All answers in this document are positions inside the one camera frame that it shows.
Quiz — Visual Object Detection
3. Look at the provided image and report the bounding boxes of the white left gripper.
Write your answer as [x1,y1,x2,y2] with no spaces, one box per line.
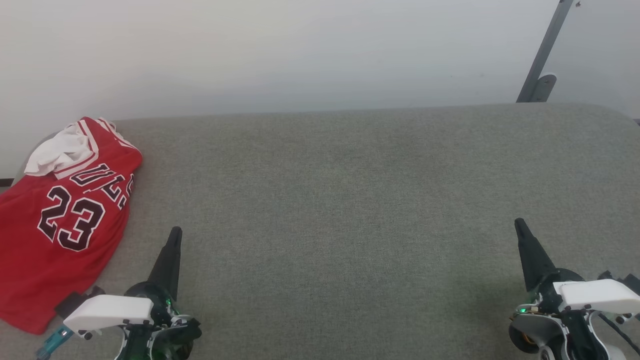
[63,226,203,360]

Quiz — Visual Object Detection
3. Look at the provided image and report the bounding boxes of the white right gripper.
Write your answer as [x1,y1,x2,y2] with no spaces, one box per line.
[514,218,640,360]

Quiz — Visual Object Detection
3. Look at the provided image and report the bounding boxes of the red Bulls 23 jersey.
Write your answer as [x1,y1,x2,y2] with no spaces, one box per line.
[0,116,144,335]

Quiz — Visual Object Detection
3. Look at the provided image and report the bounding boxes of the grey fabric sofa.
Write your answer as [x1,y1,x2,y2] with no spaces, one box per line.
[0,102,640,360]

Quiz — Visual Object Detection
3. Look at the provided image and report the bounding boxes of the grey metal pole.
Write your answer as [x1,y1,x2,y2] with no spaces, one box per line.
[516,0,576,103]

